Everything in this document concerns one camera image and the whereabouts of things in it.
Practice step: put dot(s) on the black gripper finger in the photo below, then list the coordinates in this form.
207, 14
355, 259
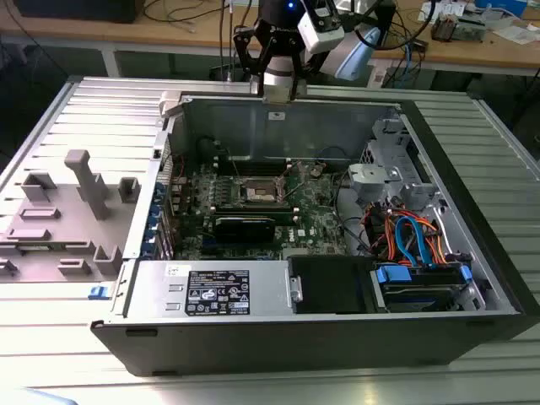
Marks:
298, 88
244, 46

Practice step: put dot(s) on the silver CPU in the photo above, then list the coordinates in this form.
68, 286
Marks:
279, 95

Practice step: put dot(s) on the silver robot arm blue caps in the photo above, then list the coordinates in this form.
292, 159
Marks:
356, 52

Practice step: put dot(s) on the RAM slot white clips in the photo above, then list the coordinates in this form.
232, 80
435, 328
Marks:
280, 168
280, 160

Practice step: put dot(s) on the metal CPU socket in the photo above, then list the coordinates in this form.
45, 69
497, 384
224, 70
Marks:
258, 193

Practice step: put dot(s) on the green motherboard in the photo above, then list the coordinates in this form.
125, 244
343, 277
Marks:
312, 198

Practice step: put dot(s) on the silver perforated drive cage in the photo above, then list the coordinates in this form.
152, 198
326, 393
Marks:
367, 177

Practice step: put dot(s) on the black upright box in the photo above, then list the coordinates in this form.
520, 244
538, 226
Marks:
386, 17

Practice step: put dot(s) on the small black box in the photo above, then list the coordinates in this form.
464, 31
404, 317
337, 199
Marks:
419, 44

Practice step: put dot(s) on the black graphics card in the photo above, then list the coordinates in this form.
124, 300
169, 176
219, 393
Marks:
244, 231

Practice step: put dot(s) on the copper heat sink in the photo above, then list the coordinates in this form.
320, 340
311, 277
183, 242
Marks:
443, 29

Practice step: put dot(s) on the white box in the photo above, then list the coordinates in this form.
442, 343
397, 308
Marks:
443, 6

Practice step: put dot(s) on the wooden desk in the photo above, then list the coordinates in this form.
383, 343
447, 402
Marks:
464, 55

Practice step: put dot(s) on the black flat box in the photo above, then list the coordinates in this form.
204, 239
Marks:
76, 10

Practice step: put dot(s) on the grey electronic device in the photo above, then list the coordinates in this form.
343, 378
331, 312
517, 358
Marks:
472, 29

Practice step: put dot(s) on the hard disk in blue carrier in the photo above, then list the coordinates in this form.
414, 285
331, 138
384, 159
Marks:
392, 276

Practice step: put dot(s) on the blue box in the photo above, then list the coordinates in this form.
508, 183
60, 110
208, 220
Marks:
502, 5

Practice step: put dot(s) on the white paper sheets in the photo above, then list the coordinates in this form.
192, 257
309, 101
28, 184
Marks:
519, 36

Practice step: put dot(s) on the silver power supply unit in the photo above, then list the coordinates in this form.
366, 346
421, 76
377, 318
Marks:
156, 291

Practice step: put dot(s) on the grey parts rack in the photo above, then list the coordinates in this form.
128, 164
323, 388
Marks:
63, 219

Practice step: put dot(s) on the black open PC case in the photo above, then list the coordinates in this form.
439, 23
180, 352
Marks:
274, 350

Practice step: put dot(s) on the blue plastic latch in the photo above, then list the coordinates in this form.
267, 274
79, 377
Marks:
99, 292

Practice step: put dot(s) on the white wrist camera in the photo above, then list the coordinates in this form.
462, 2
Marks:
320, 36

